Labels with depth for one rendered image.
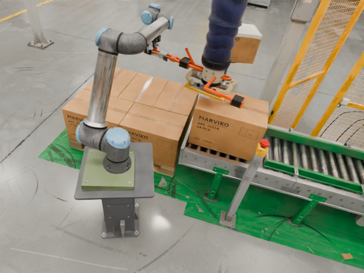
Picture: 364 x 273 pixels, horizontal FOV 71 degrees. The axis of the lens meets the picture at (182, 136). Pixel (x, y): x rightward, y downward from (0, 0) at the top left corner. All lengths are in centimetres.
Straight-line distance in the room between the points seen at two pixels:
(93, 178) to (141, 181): 31
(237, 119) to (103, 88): 107
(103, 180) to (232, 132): 110
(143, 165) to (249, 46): 243
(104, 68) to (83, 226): 145
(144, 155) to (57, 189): 113
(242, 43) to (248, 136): 178
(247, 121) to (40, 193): 200
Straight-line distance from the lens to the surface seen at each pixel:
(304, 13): 290
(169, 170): 270
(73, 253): 241
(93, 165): 182
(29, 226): 262
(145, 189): 173
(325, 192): 247
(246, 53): 376
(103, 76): 158
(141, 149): 197
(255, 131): 214
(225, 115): 210
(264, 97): 331
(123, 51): 153
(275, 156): 253
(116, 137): 162
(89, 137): 169
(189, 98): 292
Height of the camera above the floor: 217
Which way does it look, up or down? 42 degrees down
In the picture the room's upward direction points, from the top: 10 degrees clockwise
